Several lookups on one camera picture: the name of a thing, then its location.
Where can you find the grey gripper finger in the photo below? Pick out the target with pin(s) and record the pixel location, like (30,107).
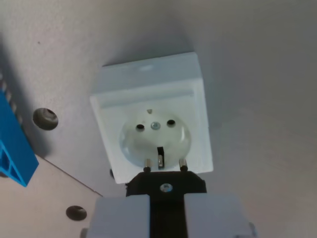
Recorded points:
(215,218)
(121,218)

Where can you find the blue ribbed plastic rack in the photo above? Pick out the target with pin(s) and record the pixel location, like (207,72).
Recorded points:
(12,138)

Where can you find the black two-pin plug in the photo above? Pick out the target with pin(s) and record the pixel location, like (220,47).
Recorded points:
(167,178)

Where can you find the white wall socket box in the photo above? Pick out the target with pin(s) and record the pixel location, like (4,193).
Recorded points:
(148,86)

